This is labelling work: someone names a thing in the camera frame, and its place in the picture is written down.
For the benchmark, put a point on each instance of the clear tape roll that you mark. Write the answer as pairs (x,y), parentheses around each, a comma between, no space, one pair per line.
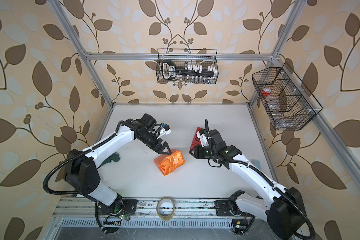
(166,209)

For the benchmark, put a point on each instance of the yellow orange wrapping paper sheet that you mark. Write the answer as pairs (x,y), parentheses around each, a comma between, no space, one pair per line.
(168,163)

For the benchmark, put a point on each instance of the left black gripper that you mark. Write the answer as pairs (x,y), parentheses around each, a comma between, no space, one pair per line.
(160,150)

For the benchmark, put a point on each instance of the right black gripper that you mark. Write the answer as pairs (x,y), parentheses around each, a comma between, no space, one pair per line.
(198,153)

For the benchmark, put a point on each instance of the green utility knife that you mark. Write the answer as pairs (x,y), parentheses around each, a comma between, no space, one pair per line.
(115,157)

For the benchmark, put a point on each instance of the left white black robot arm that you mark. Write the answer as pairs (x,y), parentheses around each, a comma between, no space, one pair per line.
(81,167)

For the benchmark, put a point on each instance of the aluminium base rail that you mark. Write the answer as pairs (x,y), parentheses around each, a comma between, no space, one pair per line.
(185,208)

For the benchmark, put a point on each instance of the side black wire basket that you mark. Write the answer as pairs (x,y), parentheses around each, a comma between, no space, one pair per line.
(292,104)

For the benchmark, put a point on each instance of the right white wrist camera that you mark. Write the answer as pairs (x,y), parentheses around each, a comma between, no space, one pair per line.
(201,135)

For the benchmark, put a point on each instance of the back black wire basket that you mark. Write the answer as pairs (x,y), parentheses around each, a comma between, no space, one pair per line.
(204,57)

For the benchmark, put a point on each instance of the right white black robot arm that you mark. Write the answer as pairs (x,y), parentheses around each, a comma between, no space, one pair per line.
(283,209)

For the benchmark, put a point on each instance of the light blue phone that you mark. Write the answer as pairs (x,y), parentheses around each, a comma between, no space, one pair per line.
(257,164)

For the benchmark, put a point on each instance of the red tape dispenser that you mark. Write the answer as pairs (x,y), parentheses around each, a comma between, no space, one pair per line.
(196,140)

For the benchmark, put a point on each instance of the black socket set rail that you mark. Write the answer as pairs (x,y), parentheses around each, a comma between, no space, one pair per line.
(172,71)

